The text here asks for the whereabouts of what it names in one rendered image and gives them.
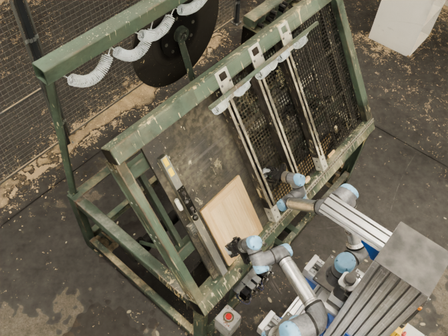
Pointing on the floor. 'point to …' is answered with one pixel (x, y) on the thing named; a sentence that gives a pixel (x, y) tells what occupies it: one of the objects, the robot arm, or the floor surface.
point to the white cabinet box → (405, 23)
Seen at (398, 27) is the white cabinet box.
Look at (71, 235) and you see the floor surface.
